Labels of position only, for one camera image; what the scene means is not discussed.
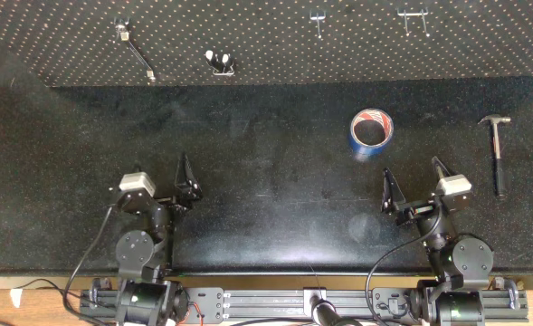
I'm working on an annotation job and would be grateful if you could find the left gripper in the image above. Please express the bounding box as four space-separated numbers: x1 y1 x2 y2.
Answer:
155 151 204 210

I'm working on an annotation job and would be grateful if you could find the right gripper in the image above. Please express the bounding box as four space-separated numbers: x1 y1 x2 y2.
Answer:
380 156 452 226

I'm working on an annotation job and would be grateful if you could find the roll of blue tape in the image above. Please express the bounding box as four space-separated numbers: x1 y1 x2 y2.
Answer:
347 107 395 160

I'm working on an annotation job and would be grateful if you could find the black pegboard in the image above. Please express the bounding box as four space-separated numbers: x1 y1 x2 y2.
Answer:
0 0 533 88

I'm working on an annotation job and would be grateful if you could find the hammer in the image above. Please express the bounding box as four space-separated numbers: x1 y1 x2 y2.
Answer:
477 114 512 198

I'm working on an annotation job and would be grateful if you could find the black wrench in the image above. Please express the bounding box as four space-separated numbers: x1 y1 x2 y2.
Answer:
116 27 157 83

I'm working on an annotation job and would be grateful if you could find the double prong metal hook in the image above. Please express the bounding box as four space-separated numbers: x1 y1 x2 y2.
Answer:
395 6 432 38

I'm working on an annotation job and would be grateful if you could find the single prong metal hook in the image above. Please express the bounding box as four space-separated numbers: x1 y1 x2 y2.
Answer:
309 9 327 40

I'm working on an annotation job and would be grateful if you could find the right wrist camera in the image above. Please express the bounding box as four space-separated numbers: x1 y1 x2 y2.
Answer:
435 174 474 197

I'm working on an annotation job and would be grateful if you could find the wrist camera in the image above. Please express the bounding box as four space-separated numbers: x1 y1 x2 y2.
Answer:
118 170 157 194
435 174 474 197

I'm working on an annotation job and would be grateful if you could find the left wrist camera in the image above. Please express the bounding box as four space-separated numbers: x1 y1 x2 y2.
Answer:
118 170 157 194

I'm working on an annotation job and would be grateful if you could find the black cable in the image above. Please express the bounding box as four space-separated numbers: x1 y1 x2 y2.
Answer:
364 210 443 326
62 204 116 326

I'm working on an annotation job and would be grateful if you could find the mounting rail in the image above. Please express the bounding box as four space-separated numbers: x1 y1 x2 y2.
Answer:
79 275 530 326

